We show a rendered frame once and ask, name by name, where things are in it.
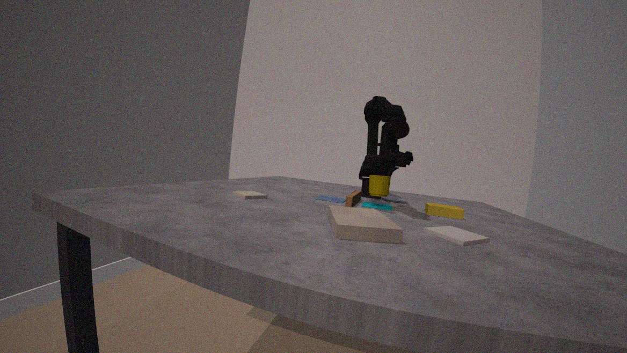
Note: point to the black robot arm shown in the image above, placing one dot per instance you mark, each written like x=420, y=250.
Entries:
x=395, y=127

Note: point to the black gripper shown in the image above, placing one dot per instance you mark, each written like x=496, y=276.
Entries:
x=383, y=166

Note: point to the yellow rectangular block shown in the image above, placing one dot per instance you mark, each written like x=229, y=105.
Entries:
x=444, y=210

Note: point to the orange wooden flat bar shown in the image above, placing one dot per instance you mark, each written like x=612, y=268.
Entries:
x=353, y=198

